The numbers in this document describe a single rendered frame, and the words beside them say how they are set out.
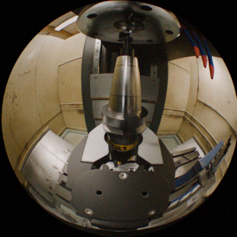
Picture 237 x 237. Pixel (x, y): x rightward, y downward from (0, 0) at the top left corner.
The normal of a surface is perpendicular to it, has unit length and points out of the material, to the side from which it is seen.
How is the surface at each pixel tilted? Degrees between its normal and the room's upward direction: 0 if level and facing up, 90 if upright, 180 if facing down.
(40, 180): 24
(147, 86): 90
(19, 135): 90
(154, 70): 90
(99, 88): 91
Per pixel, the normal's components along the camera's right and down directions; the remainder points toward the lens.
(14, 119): 1.00, 0.05
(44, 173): 0.41, -0.80
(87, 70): -0.05, 0.46
